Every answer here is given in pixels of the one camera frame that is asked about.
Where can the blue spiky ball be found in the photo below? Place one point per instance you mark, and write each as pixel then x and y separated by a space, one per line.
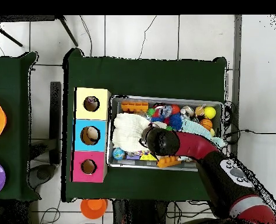
pixel 175 121

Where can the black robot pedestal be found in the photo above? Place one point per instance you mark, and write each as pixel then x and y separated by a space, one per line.
pixel 137 212

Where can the orange cup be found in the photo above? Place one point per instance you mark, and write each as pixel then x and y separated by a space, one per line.
pixel 93 208

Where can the black tripod stand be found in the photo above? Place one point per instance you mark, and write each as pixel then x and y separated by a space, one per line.
pixel 68 31

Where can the light blue waffle cloth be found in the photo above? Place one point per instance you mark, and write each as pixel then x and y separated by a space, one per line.
pixel 193 127

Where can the black upright panel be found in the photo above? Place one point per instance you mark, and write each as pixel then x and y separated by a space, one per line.
pixel 55 116

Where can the orange flat building brick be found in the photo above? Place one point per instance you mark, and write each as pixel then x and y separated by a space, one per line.
pixel 134 106

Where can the yellow ball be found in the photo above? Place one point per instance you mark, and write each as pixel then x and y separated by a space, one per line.
pixel 209 112

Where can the cream waffle cloth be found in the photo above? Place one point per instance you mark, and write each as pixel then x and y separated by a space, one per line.
pixel 128 133

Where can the yellow plush toy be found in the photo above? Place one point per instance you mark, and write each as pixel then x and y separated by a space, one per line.
pixel 212 132

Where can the wooden box with three holes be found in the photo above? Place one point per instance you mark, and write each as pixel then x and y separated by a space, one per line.
pixel 100 114

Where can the blue globe ball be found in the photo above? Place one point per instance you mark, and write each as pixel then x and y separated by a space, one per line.
pixel 119 154

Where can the grey rounded floor base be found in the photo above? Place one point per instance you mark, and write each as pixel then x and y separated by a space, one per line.
pixel 42 173

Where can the crushed silver can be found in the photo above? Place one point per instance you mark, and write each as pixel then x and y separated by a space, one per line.
pixel 187 111

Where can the red ball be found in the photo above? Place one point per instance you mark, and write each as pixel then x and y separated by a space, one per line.
pixel 175 109

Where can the dark green tablecloth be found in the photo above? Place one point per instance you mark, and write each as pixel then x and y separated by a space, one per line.
pixel 11 77
pixel 140 77

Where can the colourful patterned cloth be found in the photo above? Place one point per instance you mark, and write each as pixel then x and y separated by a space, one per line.
pixel 90 99

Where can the orange toy basketball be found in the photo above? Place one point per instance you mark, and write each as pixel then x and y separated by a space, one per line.
pixel 206 123

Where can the orange studded building block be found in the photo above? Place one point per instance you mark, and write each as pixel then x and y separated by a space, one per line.
pixel 168 162

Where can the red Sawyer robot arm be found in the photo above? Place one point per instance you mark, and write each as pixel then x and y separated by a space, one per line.
pixel 193 144

